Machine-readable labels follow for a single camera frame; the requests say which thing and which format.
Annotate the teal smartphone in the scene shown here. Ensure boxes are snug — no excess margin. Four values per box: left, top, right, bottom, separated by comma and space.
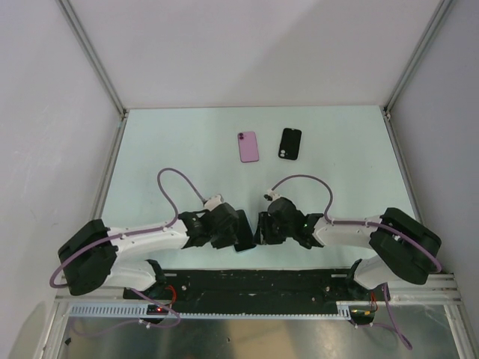
234, 209, 256, 253

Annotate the light blue phone case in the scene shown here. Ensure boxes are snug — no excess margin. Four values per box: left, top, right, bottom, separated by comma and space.
234, 245, 257, 254

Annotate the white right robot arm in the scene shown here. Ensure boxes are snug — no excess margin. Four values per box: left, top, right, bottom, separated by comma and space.
254, 194, 442, 300

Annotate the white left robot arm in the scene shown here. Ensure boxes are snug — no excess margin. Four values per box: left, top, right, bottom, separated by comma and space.
58, 197, 240, 298

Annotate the black phone case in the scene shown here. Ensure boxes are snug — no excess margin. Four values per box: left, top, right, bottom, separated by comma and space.
278, 128, 302, 161

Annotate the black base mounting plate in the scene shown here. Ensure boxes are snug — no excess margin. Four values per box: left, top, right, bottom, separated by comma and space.
144, 269, 391, 313

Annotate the pink smartphone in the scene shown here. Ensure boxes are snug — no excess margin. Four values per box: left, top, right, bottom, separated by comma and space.
237, 132, 260, 163

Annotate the left controller board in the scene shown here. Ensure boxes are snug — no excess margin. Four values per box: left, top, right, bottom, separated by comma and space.
146, 304, 171, 316

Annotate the controller board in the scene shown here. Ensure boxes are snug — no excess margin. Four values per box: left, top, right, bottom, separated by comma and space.
146, 304, 171, 316
350, 308, 376, 326

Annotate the right controller board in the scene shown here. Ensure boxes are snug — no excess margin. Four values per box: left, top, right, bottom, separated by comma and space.
350, 308, 376, 326

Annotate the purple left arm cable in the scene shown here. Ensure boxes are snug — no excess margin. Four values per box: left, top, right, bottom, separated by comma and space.
49, 168, 222, 337

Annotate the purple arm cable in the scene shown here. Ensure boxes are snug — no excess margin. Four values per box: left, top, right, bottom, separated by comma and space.
49, 168, 222, 337
263, 174, 442, 351

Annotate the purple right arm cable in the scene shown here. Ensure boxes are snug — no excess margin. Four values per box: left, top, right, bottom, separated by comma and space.
263, 174, 442, 351

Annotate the grey slotted cable duct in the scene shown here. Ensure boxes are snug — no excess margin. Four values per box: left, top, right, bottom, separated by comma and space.
69, 302, 351, 320

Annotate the aluminium front frame rail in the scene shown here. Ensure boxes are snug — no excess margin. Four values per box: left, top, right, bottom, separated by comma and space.
55, 274, 462, 304

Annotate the right aluminium frame post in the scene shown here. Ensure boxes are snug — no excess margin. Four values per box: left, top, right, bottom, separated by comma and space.
382, 0, 457, 117

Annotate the aluminium frame post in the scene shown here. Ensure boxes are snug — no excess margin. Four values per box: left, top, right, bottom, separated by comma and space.
382, 0, 457, 117
55, 0, 127, 119

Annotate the left aluminium frame post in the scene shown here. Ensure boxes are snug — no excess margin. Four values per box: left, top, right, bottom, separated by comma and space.
55, 0, 127, 119

